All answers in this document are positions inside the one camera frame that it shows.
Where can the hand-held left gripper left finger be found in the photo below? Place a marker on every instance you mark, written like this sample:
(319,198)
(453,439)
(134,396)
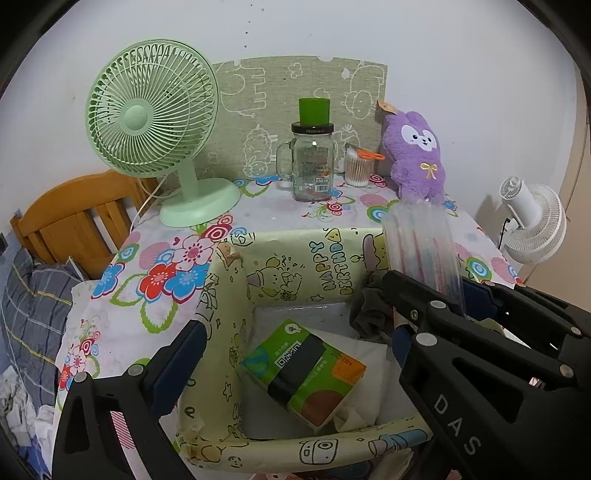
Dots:
(184,350)

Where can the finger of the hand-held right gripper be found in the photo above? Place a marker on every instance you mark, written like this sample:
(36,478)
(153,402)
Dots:
(482,297)
(461,318)

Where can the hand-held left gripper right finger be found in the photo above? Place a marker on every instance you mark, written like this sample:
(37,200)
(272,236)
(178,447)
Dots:
(400,346)

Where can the white cotton pad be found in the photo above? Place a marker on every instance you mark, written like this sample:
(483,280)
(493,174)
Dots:
(369,369)

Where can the grey sock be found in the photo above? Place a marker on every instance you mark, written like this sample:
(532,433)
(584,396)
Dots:
(369,309)

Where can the clear pink striped plastic pack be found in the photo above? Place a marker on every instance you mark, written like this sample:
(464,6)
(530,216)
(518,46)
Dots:
(420,240)

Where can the green tissue pack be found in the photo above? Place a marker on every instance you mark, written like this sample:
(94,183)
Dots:
(304,369)

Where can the yellow cartoon printed box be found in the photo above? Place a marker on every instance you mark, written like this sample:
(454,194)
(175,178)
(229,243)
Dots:
(295,272)

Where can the white clip fan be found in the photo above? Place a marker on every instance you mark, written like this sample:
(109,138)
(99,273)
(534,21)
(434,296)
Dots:
(531,217)

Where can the purple plush bunny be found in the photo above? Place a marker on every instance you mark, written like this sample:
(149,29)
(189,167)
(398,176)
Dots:
(415,157)

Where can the grey plaid pillow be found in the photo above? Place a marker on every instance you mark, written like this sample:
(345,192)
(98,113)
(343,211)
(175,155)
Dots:
(32,314)

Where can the beige door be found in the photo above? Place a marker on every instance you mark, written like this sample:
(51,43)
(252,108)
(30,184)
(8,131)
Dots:
(579,161)

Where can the cotton swab jar orange lid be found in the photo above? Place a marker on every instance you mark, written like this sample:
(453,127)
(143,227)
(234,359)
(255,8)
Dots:
(358,170)

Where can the crumpled white grey cloth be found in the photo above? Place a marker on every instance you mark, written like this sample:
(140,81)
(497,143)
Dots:
(14,401)

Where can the wooden bed headboard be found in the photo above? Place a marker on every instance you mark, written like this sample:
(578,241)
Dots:
(69,207)

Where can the glass jar mug green lid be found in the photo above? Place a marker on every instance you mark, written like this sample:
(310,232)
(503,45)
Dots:
(314,161)

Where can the green desk fan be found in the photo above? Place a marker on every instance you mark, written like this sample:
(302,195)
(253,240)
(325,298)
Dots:
(138,115)

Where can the green cartoon printed board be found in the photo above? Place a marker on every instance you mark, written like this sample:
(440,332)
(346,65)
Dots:
(277,83)

